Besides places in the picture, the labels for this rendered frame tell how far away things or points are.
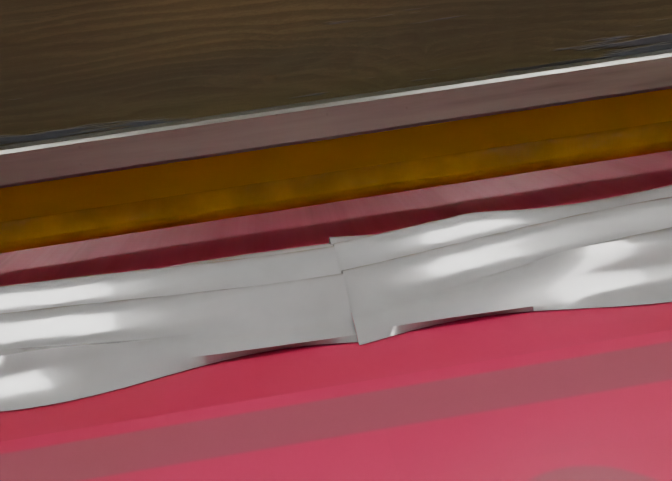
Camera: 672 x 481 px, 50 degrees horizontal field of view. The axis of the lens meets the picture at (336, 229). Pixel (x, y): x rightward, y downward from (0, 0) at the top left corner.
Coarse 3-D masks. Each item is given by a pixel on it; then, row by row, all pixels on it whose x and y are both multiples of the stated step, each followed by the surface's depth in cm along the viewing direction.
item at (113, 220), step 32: (640, 128) 24; (416, 160) 23; (448, 160) 24; (480, 160) 24; (512, 160) 24; (544, 160) 24; (576, 160) 24; (224, 192) 23; (256, 192) 23; (288, 192) 23; (320, 192) 23; (352, 192) 24; (384, 192) 24; (0, 224) 23; (32, 224) 23; (64, 224) 23; (96, 224) 23; (128, 224) 23; (160, 224) 23
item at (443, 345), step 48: (432, 192) 26; (480, 192) 25; (528, 192) 24; (576, 192) 23; (624, 192) 22; (432, 336) 14; (480, 336) 14; (528, 336) 14; (576, 336) 13; (624, 336) 13
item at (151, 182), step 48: (624, 96) 24; (336, 144) 23; (384, 144) 23; (432, 144) 23; (480, 144) 24; (0, 192) 22; (48, 192) 23; (96, 192) 23; (144, 192) 23; (192, 192) 23
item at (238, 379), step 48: (96, 240) 25; (144, 240) 25; (192, 240) 24; (240, 240) 23; (288, 240) 22; (144, 384) 14; (192, 384) 14; (240, 384) 13; (288, 384) 13; (336, 384) 13; (0, 432) 13; (48, 432) 13
